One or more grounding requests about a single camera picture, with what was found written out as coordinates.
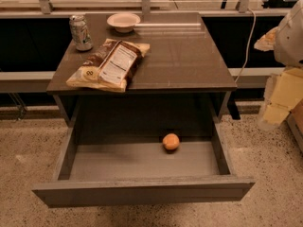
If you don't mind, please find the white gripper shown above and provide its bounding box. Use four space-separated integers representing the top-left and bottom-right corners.
254 0 303 131

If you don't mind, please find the orange fruit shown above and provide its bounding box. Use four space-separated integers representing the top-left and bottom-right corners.
162 133 180 150

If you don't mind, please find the open grey drawer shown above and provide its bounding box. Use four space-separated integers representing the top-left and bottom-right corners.
32 128 255 207

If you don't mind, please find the white bowl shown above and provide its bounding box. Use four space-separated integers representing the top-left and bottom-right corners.
107 13 141 33

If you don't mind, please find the yellow brown chip bag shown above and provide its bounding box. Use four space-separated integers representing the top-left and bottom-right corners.
66 39 150 93

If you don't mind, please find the green white soda can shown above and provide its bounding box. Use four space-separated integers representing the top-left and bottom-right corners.
69 15 93 51

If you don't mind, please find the white cable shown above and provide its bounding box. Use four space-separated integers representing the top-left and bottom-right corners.
234 8 258 83

